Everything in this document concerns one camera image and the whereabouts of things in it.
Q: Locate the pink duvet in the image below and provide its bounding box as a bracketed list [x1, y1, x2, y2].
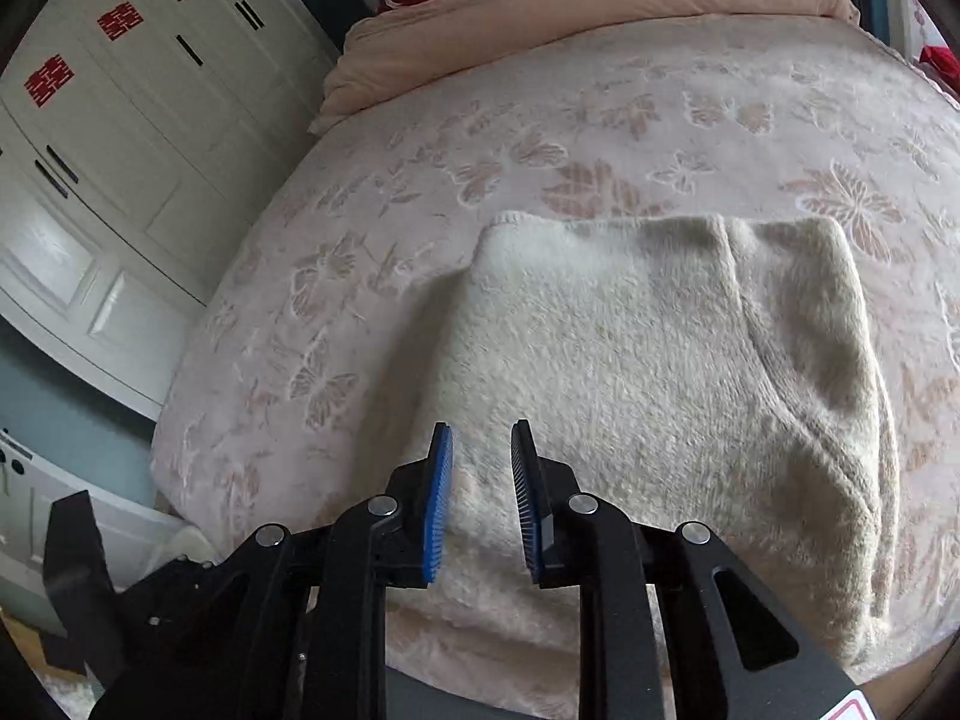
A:
[309, 0, 862, 137]

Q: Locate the red fabric item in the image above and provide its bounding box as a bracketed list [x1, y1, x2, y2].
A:
[918, 43, 960, 92]

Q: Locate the pink floral bed blanket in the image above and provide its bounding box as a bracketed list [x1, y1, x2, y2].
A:
[150, 15, 960, 720]

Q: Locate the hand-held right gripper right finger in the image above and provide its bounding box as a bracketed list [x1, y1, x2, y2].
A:
[510, 418, 861, 720]

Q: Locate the white low cabinet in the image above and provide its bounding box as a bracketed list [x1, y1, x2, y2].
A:
[0, 427, 190, 616]

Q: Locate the white wardrobe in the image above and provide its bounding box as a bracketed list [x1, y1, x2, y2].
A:
[0, 0, 342, 422]

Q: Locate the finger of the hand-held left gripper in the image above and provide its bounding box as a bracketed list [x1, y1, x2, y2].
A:
[41, 490, 128, 685]

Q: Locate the cream sweater with black hearts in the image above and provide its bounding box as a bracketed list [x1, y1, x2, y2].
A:
[409, 211, 901, 670]

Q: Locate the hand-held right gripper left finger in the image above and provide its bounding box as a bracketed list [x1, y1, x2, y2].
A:
[90, 422, 456, 720]

